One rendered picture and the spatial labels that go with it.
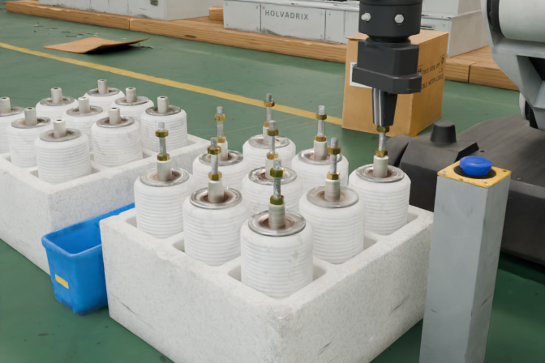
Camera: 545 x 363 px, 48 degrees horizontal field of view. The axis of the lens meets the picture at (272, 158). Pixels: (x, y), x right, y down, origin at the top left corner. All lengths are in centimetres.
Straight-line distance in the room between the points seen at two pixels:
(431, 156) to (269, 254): 56
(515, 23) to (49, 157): 84
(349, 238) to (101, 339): 43
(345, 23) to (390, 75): 230
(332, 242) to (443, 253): 15
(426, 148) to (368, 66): 38
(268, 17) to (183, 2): 90
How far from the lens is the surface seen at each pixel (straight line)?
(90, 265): 107
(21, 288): 122
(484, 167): 82
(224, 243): 86
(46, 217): 117
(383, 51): 89
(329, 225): 85
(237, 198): 87
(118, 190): 121
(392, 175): 97
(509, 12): 108
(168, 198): 92
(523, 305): 118
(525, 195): 117
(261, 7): 352
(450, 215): 83
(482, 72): 278
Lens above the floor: 60
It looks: 20 degrees down
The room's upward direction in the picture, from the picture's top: straight up
